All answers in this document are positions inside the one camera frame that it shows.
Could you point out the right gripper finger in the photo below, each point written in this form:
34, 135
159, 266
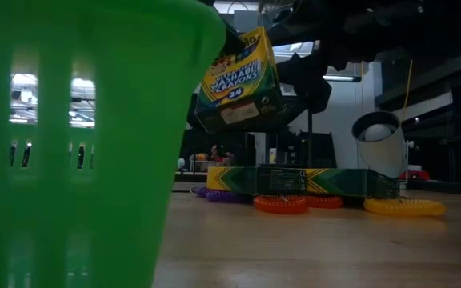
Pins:
310, 84
232, 42

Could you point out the yellow green Crayola crayon box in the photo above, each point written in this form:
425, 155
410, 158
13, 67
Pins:
334, 182
238, 80

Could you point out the red spiral wrist coil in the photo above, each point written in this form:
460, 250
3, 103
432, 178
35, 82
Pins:
281, 204
326, 201

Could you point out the green plastic basket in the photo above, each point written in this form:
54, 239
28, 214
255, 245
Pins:
134, 120

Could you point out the yellow spiral wrist coil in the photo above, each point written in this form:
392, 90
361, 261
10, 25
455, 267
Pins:
404, 207

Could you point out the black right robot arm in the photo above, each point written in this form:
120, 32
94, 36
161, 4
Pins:
434, 20

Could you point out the long ceiling light strip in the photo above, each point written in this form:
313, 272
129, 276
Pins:
340, 78

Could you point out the black equipment case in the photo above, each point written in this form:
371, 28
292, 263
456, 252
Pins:
322, 150

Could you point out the yellow bottle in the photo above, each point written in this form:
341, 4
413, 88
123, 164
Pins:
272, 155

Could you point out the red object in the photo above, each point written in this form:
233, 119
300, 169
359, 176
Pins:
414, 174

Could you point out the black aluminium table frame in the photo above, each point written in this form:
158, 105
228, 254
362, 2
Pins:
434, 186

